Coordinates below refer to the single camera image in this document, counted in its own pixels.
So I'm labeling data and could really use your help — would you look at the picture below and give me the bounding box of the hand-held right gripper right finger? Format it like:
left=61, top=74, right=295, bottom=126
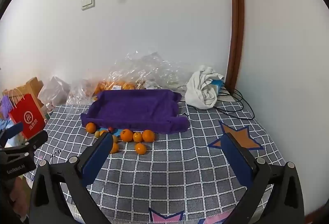
left=221, top=133, right=305, bottom=224

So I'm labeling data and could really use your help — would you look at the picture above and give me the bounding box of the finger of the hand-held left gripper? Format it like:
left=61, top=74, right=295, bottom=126
left=0, top=122, right=24, bottom=147
left=24, top=131, right=49, bottom=150

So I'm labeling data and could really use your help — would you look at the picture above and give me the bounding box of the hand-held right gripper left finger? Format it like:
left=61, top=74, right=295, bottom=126
left=29, top=132, right=114, bottom=224

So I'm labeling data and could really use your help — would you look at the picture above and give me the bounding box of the purple towel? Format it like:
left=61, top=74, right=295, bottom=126
left=80, top=89, right=189, bottom=135

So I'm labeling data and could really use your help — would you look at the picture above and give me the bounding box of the person's left hand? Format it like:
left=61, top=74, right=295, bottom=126
left=6, top=176, right=30, bottom=217

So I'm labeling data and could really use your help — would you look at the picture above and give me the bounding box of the red paper bag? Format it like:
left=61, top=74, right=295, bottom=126
left=2, top=88, right=47, bottom=140

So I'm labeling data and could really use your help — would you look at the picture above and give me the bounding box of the purple fluffy item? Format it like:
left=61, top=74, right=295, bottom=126
left=0, top=96, right=14, bottom=120

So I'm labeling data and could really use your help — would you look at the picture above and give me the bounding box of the mandarin orange with dark mark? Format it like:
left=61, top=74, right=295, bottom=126
left=120, top=129, right=134, bottom=142

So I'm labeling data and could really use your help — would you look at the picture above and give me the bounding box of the cardboard box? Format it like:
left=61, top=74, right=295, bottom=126
left=15, top=77, right=45, bottom=109

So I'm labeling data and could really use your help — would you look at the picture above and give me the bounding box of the grey plastic bag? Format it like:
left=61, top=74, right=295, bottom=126
left=38, top=76, right=71, bottom=107

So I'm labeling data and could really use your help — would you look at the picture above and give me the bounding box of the grey checked bedsheet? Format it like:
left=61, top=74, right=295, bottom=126
left=24, top=89, right=287, bottom=224

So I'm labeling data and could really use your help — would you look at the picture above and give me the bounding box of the clear plastic bag of oranges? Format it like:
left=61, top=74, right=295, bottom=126
left=67, top=77, right=144, bottom=106

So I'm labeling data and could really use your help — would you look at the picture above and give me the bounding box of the blue box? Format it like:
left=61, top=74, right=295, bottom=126
left=209, top=80, right=225, bottom=95

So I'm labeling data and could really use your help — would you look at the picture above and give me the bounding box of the white cloth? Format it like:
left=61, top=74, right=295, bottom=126
left=185, top=65, right=225, bottom=109

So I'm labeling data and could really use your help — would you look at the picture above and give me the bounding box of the crumpled clear plastic bag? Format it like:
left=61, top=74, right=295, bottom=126
left=109, top=51, right=192, bottom=92

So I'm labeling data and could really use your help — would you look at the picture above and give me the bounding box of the black cable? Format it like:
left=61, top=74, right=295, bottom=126
left=180, top=84, right=255, bottom=120

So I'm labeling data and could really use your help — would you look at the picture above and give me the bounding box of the brown wooden door frame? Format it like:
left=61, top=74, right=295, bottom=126
left=227, top=0, right=245, bottom=91

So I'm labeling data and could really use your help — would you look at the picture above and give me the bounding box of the white light switch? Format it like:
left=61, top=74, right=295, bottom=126
left=81, top=0, right=95, bottom=11

